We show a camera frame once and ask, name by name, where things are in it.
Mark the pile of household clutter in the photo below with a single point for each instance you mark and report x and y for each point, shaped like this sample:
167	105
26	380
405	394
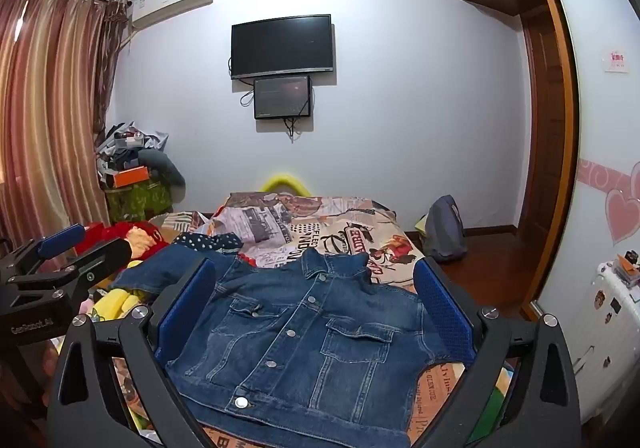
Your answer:
122	142

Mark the small pink white sign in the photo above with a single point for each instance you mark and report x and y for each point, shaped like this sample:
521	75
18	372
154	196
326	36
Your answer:
616	61

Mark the green patterned cloth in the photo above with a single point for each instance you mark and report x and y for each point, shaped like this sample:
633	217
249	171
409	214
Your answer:
140	202

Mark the wooden door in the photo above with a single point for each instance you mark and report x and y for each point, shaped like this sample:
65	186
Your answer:
542	127

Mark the grey blue backpack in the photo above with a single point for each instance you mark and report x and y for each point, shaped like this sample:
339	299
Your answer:
445	230

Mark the navy polka dot cloth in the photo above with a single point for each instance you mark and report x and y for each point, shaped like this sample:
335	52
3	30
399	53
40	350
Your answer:
215	242

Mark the black wall television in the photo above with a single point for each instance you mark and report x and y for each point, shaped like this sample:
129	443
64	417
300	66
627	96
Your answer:
281	46

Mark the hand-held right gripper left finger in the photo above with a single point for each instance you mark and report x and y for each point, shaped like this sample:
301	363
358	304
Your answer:
190	300

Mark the small orange box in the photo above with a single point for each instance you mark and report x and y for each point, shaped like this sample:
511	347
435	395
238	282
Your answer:
627	268

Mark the yellow paper sheet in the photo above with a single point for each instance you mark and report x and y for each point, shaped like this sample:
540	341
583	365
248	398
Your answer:
421	225

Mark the white wardrobe sliding door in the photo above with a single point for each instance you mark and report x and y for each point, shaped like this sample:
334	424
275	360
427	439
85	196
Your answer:
607	137

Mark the small black wall monitor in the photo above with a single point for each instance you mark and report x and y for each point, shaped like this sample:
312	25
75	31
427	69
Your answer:
282	96

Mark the red and yellow clothes pile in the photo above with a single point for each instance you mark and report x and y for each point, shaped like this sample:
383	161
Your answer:
115	235

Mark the dark grey cushion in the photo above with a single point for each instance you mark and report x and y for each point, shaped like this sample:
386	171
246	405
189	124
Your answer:
165	165

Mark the printed bed sheet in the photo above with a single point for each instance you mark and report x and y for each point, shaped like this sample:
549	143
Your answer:
350	233

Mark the white cabinet with stickers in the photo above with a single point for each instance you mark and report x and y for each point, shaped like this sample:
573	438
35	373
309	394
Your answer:
610	323

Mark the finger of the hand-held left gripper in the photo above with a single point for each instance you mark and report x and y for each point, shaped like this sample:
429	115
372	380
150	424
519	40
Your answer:
102	260
62	239

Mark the blue denim jacket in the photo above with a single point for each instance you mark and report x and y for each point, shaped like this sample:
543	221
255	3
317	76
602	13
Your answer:
300	338

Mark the yellow plush toy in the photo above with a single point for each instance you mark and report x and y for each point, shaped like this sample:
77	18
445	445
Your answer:
117	303

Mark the striped pink curtain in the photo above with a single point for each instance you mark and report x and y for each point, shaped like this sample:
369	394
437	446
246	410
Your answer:
47	117

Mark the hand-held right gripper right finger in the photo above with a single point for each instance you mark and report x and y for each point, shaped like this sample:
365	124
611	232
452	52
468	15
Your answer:
445	310

